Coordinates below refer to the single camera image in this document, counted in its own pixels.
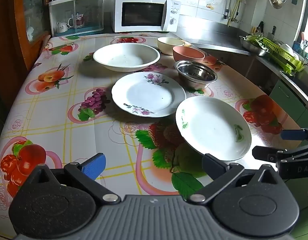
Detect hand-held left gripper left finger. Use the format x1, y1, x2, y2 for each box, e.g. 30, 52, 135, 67
25, 152, 121, 203

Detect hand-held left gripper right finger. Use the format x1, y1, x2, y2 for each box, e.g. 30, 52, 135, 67
189, 153, 286, 204

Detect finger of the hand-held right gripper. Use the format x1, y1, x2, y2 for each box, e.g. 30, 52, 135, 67
252, 142, 308, 163
280, 127, 308, 142

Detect green print white plate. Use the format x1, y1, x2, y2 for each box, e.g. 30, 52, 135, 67
175, 96, 252, 162

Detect stainless steel bowl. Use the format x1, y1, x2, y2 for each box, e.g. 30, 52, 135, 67
174, 60, 218, 90

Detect floral white plate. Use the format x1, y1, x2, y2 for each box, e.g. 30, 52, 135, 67
111, 72, 187, 117

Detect pink bowl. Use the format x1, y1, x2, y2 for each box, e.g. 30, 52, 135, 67
172, 46, 205, 63

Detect large white bowl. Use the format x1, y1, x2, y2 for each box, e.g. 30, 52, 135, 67
93, 42, 161, 72

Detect green cabinet door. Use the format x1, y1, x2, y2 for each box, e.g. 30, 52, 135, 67
268, 79, 308, 132

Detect fruit print tablecloth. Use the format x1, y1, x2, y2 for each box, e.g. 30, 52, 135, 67
0, 32, 302, 230

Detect green dish rack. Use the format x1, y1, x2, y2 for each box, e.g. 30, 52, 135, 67
262, 37, 305, 75

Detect white dishes in rack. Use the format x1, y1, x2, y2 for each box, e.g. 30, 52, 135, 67
279, 43, 300, 61

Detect steel basin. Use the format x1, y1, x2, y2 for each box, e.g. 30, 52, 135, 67
239, 35, 270, 57

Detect green leafy vegetables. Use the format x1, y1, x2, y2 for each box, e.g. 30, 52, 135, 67
245, 34, 266, 47

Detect stainless steel counter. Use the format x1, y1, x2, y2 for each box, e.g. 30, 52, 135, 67
177, 17, 308, 107

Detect cream bowl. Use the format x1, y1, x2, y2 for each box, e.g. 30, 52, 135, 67
157, 37, 185, 55

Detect yellow hanging chopsticks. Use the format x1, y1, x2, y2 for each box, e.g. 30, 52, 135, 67
227, 0, 246, 27

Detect dark print mug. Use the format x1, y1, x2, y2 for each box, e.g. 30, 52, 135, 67
68, 14, 86, 29

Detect white plastic storage cabinet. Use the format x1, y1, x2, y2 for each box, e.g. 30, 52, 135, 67
48, 0, 105, 37

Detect white microwave oven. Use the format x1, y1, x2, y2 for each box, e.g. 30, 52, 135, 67
114, 0, 181, 33

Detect wooden glass door cabinet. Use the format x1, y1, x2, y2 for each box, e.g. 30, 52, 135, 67
14, 0, 53, 71

